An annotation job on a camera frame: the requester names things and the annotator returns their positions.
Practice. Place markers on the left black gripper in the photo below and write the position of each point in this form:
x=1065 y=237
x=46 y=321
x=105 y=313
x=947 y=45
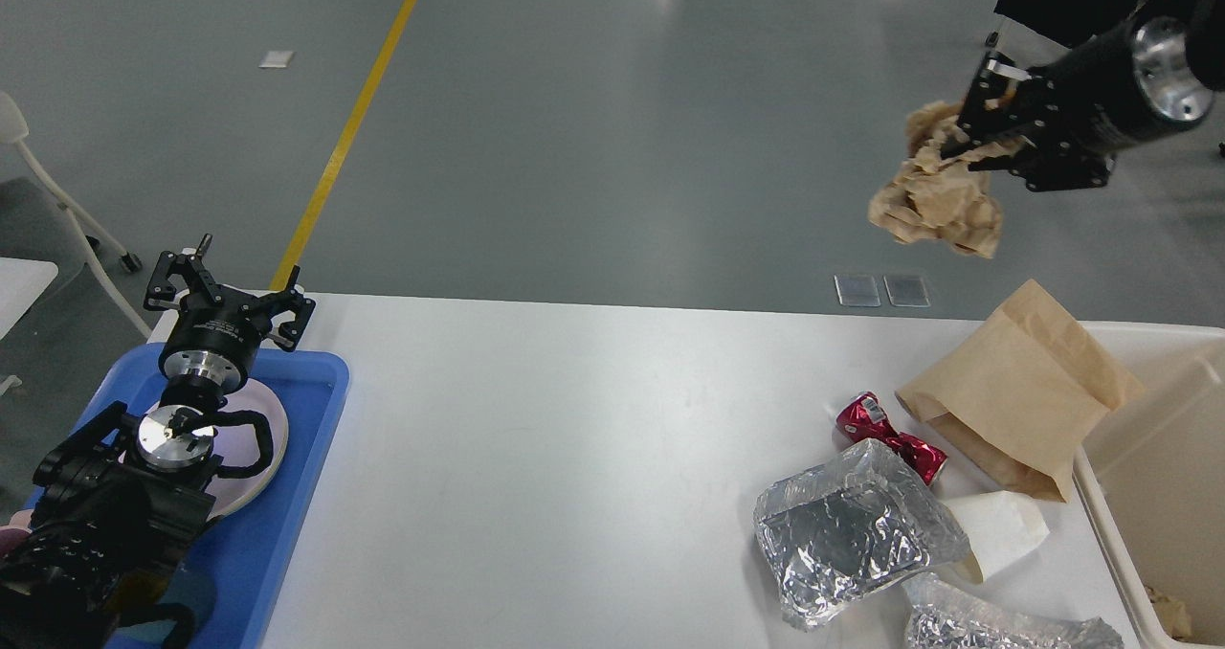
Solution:
x=219 y=332

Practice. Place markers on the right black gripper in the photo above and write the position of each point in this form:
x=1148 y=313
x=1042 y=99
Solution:
x=1136 y=84

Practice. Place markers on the brown paper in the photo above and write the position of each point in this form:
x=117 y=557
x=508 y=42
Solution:
x=932 y=198

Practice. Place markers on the pink plate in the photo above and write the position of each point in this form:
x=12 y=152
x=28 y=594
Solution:
x=249 y=486

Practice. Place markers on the brown paper bag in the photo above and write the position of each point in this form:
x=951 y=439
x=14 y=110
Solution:
x=1020 y=395

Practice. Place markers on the teal mug yellow inside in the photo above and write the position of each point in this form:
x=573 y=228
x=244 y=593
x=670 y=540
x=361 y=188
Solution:
x=177 y=596

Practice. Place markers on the crushed red can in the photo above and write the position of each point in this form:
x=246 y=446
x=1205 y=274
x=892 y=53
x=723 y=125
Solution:
x=865 y=418

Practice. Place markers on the white paper cup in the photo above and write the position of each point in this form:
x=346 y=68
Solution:
x=1002 y=527

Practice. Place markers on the aluminium foil container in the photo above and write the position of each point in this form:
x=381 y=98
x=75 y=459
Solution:
x=848 y=528

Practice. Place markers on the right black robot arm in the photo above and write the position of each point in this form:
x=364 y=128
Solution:
x=1211 y=27

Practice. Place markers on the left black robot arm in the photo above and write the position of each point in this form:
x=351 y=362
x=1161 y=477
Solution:
x=125 y=497

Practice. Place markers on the white side table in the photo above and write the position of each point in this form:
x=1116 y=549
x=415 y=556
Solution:
x=23 y=281

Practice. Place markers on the blue plastic tray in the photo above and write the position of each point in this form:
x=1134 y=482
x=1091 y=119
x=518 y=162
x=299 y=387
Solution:
x=247 y=553

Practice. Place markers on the pink HOME mug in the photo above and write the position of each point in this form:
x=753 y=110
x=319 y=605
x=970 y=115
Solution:
x=16 y=530

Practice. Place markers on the white plastic bin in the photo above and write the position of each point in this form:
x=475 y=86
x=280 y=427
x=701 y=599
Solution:
x=1151 y=479

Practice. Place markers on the crumpled foil piece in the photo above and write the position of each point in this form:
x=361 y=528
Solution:
x=942 y=616

